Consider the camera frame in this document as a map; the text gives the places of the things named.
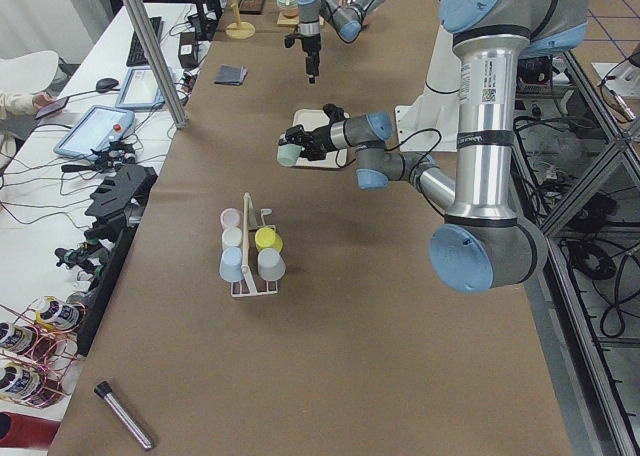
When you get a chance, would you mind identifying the light blue cup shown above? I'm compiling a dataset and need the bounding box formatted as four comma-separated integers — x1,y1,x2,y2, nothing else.
219,247,243,283

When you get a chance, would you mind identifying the grey cup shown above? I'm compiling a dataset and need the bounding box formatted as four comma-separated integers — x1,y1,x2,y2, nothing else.
257,248,286,281

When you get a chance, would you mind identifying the white wire cup rack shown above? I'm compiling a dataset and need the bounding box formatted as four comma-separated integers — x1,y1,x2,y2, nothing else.
221,192,283,299

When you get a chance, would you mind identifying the person in background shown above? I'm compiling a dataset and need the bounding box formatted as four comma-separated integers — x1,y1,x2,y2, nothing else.
1,90,55,169

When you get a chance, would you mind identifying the green cup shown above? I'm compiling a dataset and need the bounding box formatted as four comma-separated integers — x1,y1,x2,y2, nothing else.
276,144,302,167

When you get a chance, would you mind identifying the wooden cutting board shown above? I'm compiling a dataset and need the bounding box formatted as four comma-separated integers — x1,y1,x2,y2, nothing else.
277,13,299,27

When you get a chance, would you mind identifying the black keyboard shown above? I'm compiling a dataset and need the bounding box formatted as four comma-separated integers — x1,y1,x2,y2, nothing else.
125,16,165,68

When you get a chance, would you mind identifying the pink cup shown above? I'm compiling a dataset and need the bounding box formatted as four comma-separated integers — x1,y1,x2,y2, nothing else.
219,208,243,230

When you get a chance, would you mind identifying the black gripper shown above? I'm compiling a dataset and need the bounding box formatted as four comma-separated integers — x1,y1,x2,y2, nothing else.
301,34,320,84
284,125,333,161

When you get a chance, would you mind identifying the cream white cup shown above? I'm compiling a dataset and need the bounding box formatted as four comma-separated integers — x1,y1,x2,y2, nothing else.
221,226,243,250

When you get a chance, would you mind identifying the aluminium frame post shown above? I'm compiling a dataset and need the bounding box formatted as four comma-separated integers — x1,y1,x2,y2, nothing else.
122,0,187,129

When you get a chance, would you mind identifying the grey folded cloth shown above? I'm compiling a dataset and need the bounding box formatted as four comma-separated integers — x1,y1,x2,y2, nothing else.
214,65,248,86

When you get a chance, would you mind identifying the black computer mouse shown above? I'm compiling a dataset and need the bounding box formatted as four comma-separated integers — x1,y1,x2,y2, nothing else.
95,77,119,94

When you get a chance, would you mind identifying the cream rabbit tray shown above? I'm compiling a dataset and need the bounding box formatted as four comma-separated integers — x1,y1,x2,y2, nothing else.
292,109,348,170

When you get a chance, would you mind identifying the yellow cup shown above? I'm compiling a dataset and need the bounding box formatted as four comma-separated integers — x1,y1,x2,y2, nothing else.
254,227,283,252

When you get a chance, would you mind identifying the wooden mug tree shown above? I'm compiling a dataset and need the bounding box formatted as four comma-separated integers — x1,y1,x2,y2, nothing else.
225,0,255,40

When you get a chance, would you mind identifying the blue teach pendant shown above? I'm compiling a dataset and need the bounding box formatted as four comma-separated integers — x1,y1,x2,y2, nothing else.
115,66,165,111
53,105,135,160

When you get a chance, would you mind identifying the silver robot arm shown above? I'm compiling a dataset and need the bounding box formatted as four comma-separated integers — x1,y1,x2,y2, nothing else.
277,0,589,292
284,0,386,84

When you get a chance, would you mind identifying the metal tube with black cap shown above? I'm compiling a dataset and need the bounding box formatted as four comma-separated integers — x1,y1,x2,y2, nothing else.
94,381,154,451

